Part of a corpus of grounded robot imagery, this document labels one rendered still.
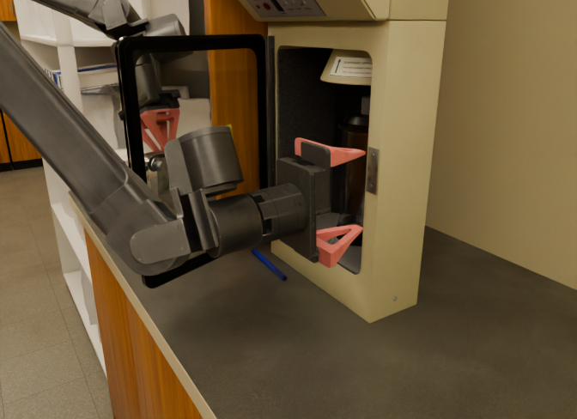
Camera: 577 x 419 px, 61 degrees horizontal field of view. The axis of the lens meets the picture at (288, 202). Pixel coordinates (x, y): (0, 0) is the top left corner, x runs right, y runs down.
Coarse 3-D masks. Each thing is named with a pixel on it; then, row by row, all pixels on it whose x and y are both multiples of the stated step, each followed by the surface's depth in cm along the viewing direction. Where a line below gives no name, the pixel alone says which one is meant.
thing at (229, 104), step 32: (160, 64) 73; (192, 64) 77; (224, 64) 82; (256, 64) 88; (160, 96) 74; (192, 96) 79; (224, 96) 84; (256, 96) 90; (160, 128) 75; (192, 128) 80; (256, 128) 92; (128, 160) 73; (256, 160) 94; (192, 256) 86
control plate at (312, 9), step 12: (252, 0) 81; (264, 0) 78; (276, 0) 76; (288, 0) 73; (300, 0) 71; (312, 0) 69; (264, 12) 82; (276, 12) 79; (288, 12) 76; (300, 12) 74; (312, 12) 72; (324, 12) 70
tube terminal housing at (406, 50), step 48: (432, 0) 67; (288, 48) 89; (336, 48) 75; (384, 48) 66; (432, 48) 70; (384, 96) 68; (432, 96) 73; (384, 144) 70; (432, 144) 76; (384, 192) 73; (384, 240) 76; (336, 288) 87; (384, 288) 80
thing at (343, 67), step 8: (336, 56) 79; (344, 56) 78; (352, 56) 77; (360, 56) 76; (368, 56) 76; (328, 64) 81; (336, 64) 79; (344, 64) 77; (352, 64) 76; (360, 64) 76; (368, 64) 76; (328, 72) 80; (336, 72) 78; (344, 72) 77; (352, 72) 76; (360, 72) 76; (368, 72) 75; (328, 80) 80; (336, 80) 78; (344, 80) 77; (352, 80) 76; (360, 80) 76; (368, 80) 75
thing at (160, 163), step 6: (156, 162) 74; (162, 162) 74; (156, 168) 76; (162, 168) 75; (162, 174) 76; (162, 180) 76; (168, 180) 77; (162, 186) 76; (168, 186) 77; (162, 192) 76; (168, 192) 77
